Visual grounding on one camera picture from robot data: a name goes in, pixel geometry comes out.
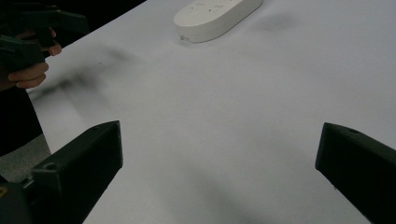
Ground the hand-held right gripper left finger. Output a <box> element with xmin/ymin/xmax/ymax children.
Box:
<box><xmin>31</xmin><ymin>120</ymin><xmax>124</xmax><ymax>224</ymax></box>

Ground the white power strip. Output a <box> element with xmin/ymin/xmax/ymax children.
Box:
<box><xmin>173</xmin><ymin>0</ymin><xmax>264</xmax><ymax>44</ymax></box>

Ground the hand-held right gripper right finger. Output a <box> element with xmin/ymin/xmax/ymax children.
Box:
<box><xmin>315</xmin><ymin>121</ymin><xmax>396</xmax><ymax>224</ymax></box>

